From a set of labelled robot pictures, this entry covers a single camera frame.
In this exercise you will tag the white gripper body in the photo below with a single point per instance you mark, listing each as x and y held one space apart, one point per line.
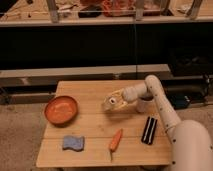
132 93

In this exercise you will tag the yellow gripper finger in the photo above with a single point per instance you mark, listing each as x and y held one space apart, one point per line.
120 106
116 94

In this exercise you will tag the orange bowl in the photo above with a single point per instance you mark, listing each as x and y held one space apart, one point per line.
61 110

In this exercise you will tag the red object on shelf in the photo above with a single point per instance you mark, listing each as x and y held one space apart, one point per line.
117 8

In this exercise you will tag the black striped block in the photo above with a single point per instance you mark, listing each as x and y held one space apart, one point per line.
149 131

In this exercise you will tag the orange carrot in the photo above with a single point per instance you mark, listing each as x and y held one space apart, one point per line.
115 142

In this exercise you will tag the blue black object on floor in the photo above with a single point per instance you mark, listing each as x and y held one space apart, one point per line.
180 102

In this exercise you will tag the white cup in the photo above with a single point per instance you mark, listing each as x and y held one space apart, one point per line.
142 103

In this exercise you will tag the blue sponge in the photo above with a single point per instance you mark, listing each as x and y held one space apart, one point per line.
73 143

